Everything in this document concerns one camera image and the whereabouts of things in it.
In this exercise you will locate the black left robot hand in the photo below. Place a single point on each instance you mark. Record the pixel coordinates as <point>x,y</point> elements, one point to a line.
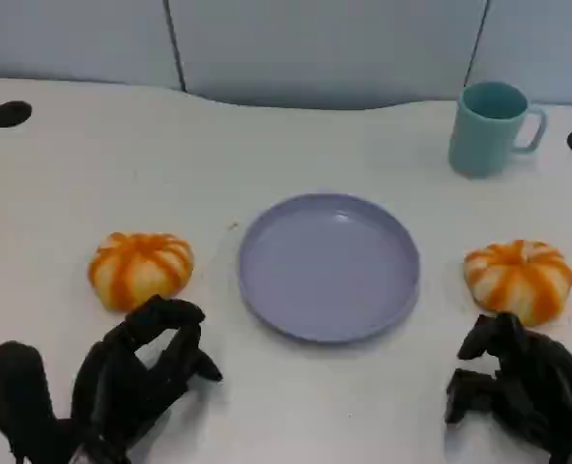
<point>107,391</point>

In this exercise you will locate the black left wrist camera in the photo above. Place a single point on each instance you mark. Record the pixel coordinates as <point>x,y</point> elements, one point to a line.
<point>10,386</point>

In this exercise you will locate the pale green mug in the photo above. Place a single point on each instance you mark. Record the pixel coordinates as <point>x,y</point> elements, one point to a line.
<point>481,140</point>

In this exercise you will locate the orange white toy bread roll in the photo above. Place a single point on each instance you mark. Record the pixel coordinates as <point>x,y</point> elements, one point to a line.
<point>136,270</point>
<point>518,280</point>

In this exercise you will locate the grey partition panel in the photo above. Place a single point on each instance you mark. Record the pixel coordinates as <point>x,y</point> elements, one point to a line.
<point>324,48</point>
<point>73,38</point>
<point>542,43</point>

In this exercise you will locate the lilac plate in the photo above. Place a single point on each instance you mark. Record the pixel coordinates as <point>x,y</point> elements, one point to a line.
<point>329,270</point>

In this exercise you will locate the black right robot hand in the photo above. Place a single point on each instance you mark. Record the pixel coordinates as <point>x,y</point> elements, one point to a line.
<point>547,386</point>

